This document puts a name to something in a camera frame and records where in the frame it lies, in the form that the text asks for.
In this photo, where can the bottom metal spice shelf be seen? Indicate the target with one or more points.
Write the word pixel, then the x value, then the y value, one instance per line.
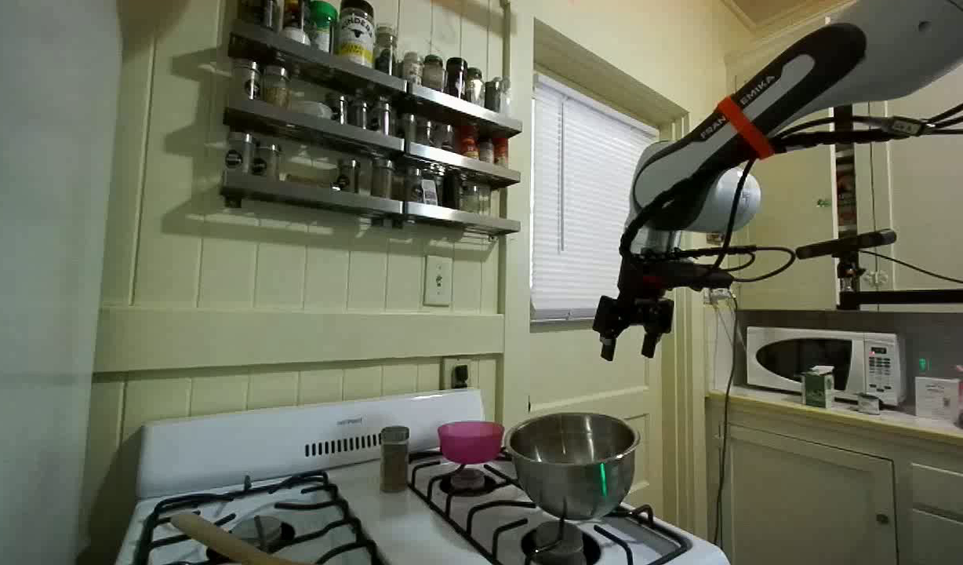
pixel 241 186

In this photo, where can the stainless steel bowl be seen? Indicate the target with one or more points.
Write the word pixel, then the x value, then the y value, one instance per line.
pixel 577 462

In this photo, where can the white window blind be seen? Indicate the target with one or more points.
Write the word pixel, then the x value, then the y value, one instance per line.
pixel 581 169

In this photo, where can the black wall outlet plug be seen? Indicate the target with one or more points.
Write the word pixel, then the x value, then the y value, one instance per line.
pixel 460 378

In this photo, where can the large white spice jar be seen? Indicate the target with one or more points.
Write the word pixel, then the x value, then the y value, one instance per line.
pixel 355 32

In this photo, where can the middle metal spice shelf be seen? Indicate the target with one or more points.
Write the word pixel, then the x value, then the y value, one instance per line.
pixel 329 133

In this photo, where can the black camera stand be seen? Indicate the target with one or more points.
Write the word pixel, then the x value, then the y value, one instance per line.
pixel 869 272

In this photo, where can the small green box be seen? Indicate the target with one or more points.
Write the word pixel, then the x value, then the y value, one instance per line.
pixel 821 386

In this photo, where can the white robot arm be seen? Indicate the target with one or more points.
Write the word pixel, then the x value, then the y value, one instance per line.
pixel 867 51

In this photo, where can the white microwave oven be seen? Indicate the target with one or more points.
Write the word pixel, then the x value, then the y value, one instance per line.
pixel 862 363

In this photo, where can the top metal spice shelf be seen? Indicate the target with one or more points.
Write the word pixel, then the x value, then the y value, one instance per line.
pixel 329 70

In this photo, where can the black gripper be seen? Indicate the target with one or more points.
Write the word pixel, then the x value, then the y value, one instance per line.
pixel 645 285

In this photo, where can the cream kitchen cabinet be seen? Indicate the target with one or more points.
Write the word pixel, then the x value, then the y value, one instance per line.
pixel 832 487

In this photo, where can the glass pepper shaker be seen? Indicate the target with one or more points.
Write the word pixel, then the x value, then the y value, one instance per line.
pixel 393 458

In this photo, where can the pink plastic bowl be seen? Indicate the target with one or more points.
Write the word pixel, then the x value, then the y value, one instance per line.
pixel 470 441

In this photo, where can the white light switch plate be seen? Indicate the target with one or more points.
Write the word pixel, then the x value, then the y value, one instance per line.
pixel 439 281

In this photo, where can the white gas stove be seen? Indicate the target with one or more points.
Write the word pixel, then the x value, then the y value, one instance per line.
pixel 305 483

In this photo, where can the wooden spoon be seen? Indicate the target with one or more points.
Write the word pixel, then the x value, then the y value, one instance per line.
pixel 220 541

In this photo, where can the metal spice shelf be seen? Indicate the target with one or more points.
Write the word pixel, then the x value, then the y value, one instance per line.
pixel 241 186
pixel 329 133
pixel 329 70

